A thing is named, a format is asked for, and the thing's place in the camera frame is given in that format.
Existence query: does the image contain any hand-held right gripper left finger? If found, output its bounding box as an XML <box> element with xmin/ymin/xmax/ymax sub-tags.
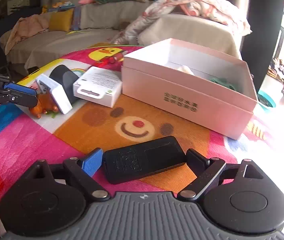
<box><xmin>31</xmin><ymin>148</ymin><xmax>109</xmax><ymax>201</ymax></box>

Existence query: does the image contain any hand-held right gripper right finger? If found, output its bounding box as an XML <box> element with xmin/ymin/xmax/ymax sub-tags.
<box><xmin>177</xmin><ymin>149</ymin><xmax>266</xmax><ymax>202</ymax></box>

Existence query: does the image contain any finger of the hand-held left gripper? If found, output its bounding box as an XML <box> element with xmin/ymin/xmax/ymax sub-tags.
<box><xmin>0</xmin><ymin>94</ymin><xmax>39</xmax><ymax>109</ymax></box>
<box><xmin>0</xmin><ymin>72</ymin><xmax>38</xmax><ymax>96</ymax></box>

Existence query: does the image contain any orange toy figurine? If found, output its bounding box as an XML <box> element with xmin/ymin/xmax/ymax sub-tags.
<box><xmin>29</xmin><ymin>92</ymin><xmax>60</xmax><ymax>119</ymax></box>

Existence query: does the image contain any white power adapter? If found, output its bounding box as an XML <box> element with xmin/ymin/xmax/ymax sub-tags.
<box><xmin>35</xmin><ymin>74</ymin><xmax>73</xmax><ymax>115</ymax></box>

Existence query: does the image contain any dark cylindrical cup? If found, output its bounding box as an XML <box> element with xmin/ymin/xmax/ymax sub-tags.
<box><xmin>49</xmin><ymin>64</ymin><xmax>84</xmax><ymax>105</ymax></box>

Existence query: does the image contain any pink cardboard box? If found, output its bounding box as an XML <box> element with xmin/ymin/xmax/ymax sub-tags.
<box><xmin>121</xmin><ymin>38</ymin><xmax>258</xmax><ymax>140</ymax></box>

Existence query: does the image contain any white labelled small box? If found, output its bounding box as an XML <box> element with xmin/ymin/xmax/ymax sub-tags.
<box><xmin>73</xmin><ymin>66</ymin><xmax>123</xmax><ymax>108</ymax></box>

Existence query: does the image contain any small red toy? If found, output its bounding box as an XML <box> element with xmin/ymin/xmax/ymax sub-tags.
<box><xmin>102</xmin><ymin>52</ymin><xmax>124</xmax><ymax>65</ymax></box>

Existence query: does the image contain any colourful cartoon play mat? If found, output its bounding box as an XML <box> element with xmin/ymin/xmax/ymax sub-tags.
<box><xmin>0</xmin><ymin>43</ymin><xmax>284</xmax><ymax>240</ymax></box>

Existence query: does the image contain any beige sofa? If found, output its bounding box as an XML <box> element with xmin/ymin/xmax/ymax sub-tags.
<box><xmin>0</xmin><ymin>0</ymin><xmax>245</xmax><ymax>72</ymax></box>

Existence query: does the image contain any peach cloth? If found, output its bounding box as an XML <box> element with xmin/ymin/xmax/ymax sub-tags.
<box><xmin>4</xmin><ymin>14</ymin><xmax>50</xmax><ymax>55</ymax></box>

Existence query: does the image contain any green item in box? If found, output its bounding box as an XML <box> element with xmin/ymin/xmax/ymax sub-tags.
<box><xmin>209</xmin><ymin>77</ymin><xmax>242</xmax><ymax>92</ymax></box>

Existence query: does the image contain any yellow pillow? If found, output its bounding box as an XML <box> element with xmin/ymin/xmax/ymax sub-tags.
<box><xmin>48</xmin><ymin>9</ymin><xmax>75</xmax><ymax>32</ymax></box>

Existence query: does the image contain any teal basin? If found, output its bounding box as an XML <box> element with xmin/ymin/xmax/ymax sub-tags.
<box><xmin>257</xmin><ymin>90</ymin><xmax>277</xmax><ymax>112</ymax></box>

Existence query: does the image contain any white item in box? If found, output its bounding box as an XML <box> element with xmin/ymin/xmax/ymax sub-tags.
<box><xmin>177</xmin><ymin>65</ymin><xmax>195</xmax><ymax>75</ymax></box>

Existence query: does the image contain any floral pink blanket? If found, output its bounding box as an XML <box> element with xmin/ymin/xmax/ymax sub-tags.
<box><xmin>111</xmin><ymin>0</ymin><xmax>253</xmax><ymax>46</ymax></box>

